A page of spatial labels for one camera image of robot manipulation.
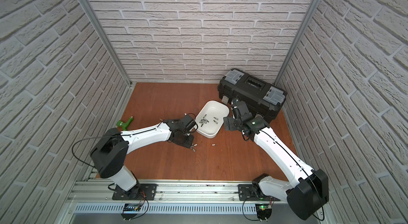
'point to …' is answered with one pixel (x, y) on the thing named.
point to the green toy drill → (120, 123)
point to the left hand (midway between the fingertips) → (191, 141)
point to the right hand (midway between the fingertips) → (237, 119)
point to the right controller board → (263, 211)
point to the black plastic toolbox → (262, 98)
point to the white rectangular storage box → (210, 118)
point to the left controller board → (130, 207)
